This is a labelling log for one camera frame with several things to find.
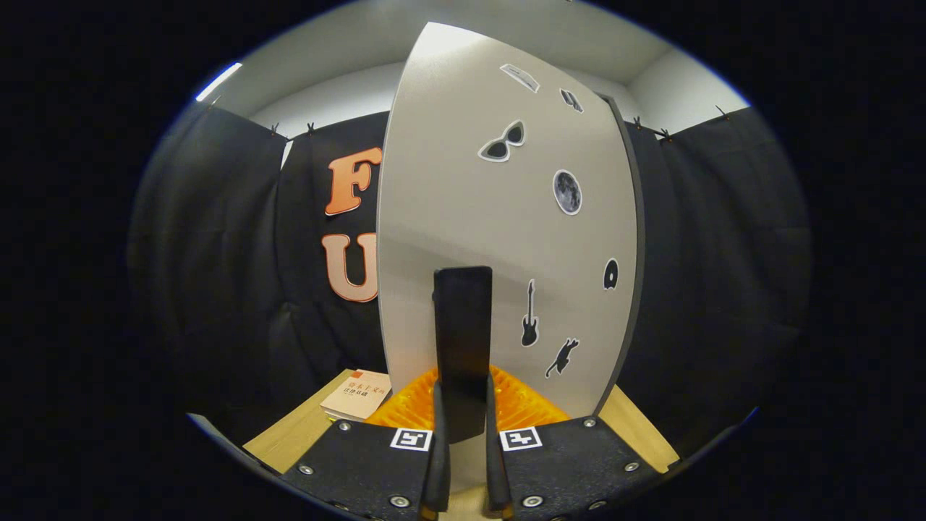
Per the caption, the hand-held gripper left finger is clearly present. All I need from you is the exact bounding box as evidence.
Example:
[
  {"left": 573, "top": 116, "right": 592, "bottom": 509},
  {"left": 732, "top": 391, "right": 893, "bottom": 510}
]
[{"left": 281, "top": 368, "right": 451, "bottom": 521}]

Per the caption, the cream orange cover book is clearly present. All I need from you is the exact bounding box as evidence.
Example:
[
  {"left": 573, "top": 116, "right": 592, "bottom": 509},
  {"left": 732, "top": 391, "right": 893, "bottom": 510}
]
[{"left": 320, "top": 369, "right": 393, "bottom": 423}]

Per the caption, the narrow ceiling light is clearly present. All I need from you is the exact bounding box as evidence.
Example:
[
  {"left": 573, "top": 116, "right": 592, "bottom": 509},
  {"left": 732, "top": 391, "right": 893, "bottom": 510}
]
[{"left": 195, "top": 62, "right": 243, "bottom": 102}]

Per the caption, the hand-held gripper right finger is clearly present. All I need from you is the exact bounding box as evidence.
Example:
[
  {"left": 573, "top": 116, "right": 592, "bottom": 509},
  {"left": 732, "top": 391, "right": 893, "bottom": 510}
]
[{"left": 483, "top": 365, "right": 665, "bottom": 521}]

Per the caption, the beige shoe cabinet door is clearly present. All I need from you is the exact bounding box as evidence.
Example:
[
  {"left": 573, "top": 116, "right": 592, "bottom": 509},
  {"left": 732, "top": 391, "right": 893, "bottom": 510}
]
[{"left": 376, "top": 22, "right": 641, "bottom": 422}]

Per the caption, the row of black cloth clips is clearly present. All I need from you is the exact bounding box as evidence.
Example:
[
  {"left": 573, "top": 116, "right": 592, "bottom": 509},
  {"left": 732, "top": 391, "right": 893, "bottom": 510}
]
[{"left": 269, "top": 105, "right": 731, "bottom": 142}]

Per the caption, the black door handle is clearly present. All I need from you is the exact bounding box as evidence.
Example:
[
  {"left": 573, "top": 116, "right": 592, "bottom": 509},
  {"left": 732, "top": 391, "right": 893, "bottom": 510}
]
[{"left": 433, "top": 266, "right": 494, "bottom": 444}]

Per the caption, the black backdrop cloth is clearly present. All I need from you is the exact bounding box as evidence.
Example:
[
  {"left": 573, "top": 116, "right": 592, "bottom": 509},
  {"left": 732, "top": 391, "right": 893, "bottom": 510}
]
[{"left": 127, "top": 101, "right": 811, "bottom": 457}]

